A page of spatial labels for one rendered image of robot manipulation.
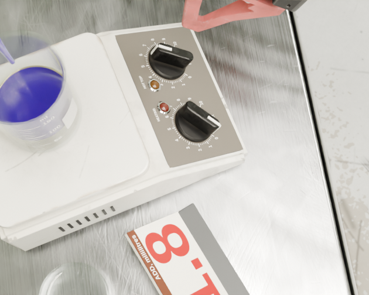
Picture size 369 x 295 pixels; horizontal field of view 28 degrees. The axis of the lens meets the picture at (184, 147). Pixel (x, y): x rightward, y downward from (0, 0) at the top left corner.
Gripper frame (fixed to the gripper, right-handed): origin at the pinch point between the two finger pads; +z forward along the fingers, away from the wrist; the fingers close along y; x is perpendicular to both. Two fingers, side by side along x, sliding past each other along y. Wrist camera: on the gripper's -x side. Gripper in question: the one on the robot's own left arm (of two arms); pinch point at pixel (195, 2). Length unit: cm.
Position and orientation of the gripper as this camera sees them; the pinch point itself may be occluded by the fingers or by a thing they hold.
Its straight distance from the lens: 54.0
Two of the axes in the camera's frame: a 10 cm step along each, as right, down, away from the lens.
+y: -0.3, 8.9, -4.5
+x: 8.9, 2.3, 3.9
